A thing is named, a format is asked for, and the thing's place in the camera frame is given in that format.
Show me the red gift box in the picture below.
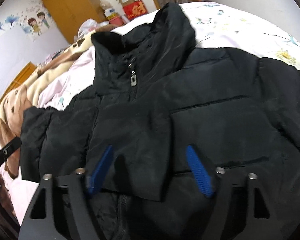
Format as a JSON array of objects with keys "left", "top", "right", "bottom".
[{"left": 123, "top": 0, "right": 148, "bottom": 21}]

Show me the black puffer jacket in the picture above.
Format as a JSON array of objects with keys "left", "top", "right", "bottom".
[{"left": 20, "top": 3, "right": 300, "bottom": 239}]

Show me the pink floral duvet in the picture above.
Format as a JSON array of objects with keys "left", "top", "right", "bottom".
[{"left": 0, "top": 0, "right": 300, "bottom": 225}]

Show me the wooden wardrobe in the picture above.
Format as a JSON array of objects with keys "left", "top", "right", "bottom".
[{"left": 42, "top": 0, "right": 106, "bottom": 43}]

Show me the cartoon couple wall sticker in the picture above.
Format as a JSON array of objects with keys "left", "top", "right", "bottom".
[{"left": 27, "top": 11, "right": 51, "bottom": 36}]

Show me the white plastic bag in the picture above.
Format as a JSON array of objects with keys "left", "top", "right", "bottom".
[{"left": 77, "top": 19, "right": 99, "bottom": 38}]

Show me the brown cream plush blanket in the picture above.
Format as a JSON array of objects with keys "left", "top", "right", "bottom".
[{"left": 0, "top": 23, "right": 121, "bottom": 180}]

